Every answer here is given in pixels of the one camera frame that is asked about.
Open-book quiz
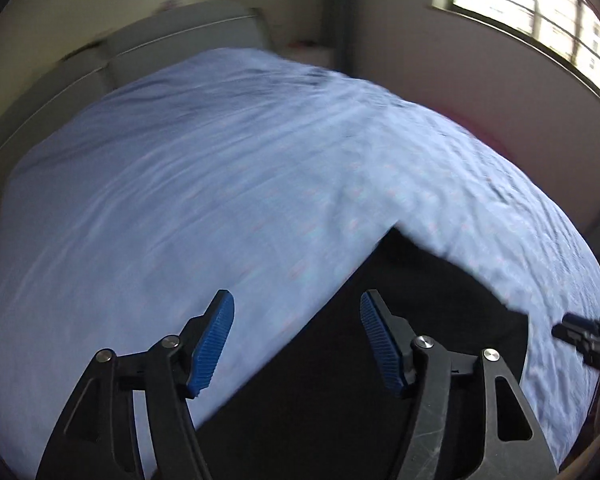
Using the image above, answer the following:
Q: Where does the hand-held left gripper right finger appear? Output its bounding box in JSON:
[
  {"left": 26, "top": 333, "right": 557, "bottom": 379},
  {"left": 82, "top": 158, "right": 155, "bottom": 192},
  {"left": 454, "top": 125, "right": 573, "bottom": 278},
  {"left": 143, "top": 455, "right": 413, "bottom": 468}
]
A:
[{"left": 360, "top": 289, "right": 560, "bottom": 480}]

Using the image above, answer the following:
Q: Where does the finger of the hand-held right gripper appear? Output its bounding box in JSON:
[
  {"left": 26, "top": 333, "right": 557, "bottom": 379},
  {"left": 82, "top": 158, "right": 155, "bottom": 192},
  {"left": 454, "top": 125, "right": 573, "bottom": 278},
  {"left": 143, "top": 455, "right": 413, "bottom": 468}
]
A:
[{"left": 551, "top": 312, "right": 600, "bottom": 375}]

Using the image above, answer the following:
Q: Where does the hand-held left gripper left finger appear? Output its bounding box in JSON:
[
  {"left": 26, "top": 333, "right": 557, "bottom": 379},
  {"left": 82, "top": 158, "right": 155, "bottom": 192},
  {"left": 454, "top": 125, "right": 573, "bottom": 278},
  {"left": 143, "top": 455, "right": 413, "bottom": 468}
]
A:
[{"left": 35, "top": 289, "right": 235, "bottom": 480}]

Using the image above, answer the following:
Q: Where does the light blue bed sheet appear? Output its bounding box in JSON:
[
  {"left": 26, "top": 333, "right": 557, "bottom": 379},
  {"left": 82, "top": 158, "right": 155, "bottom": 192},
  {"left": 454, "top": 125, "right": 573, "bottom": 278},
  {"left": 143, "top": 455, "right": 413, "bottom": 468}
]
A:
[{"left": 0, "top": 48, "right": 600, "bottom": 478}]

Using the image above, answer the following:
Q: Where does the grey bed headboard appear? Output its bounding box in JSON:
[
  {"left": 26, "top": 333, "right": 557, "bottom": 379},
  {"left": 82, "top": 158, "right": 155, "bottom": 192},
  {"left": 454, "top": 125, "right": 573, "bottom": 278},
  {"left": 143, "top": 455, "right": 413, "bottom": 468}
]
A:
[{"left": 0, "top": 1, "right": 276, "bottom": 171}]

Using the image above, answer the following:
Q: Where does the white bedside table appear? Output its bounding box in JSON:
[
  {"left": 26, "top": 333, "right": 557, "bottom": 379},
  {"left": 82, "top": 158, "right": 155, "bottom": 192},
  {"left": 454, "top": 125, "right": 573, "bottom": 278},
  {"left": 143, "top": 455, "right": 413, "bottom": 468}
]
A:
[{"left": 283, "top": 40, "right": 337, "bottom": 69}]

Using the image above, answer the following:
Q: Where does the window with metal bars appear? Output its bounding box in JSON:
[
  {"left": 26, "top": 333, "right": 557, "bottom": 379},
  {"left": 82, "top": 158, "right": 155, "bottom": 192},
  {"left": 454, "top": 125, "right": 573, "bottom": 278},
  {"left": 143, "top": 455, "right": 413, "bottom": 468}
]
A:
[{"left": 432, "top": 0, "right": 600, "bottom": 120}]

